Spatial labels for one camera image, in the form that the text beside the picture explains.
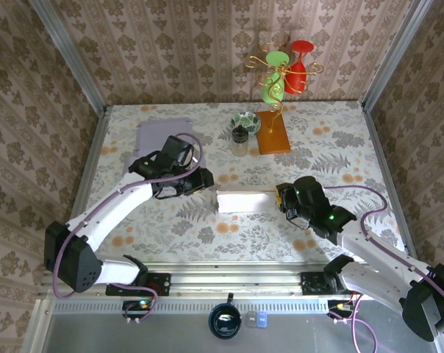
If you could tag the white paper box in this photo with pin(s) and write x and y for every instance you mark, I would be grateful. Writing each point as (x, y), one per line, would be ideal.
(244, 202)

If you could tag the lavender paper box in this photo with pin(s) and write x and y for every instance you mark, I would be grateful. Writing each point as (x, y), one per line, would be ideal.
(152, 132)

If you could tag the floral patterned tablecloth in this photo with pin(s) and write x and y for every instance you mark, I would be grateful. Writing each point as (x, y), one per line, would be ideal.
(244, 250)

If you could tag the glass jar black lid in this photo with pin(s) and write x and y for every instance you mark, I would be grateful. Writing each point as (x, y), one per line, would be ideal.
(240, 145)

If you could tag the leaf pattern bowl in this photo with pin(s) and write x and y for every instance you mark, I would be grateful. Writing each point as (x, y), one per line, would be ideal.
(249, 118)

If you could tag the small circuit board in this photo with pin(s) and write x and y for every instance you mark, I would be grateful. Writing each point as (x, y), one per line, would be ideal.
(339, 306)
(134, 305)

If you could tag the blue memory card case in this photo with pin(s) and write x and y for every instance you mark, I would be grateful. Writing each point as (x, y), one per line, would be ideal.
(262, 320)

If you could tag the clear memory card case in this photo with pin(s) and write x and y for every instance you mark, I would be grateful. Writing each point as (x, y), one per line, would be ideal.
(251, 320)

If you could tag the dark blue mug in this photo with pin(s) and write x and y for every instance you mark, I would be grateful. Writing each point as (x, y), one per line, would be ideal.
(225, 323)

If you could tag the green wine glass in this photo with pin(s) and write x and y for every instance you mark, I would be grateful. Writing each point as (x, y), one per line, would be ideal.
(277, 59)

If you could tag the red wine glass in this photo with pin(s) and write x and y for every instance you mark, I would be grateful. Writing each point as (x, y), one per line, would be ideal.
(302, 47)

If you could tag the grey metal panel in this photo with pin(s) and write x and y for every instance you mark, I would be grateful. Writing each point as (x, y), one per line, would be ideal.
(170, 334)

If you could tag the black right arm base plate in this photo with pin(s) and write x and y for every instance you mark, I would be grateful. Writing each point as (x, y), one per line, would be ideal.
(310, 283)

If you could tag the aluminium table side rail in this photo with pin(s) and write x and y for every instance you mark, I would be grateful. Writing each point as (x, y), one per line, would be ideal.
(85, 184)
(391, 184)

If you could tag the aluminium frame cross rail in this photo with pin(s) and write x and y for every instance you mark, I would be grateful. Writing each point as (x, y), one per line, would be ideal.
(236, 283)

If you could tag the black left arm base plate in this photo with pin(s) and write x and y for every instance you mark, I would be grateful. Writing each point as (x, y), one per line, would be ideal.
(163, 283)

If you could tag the aluminium frame post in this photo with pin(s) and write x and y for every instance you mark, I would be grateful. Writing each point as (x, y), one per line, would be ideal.
(394, 55)
(70, 55)

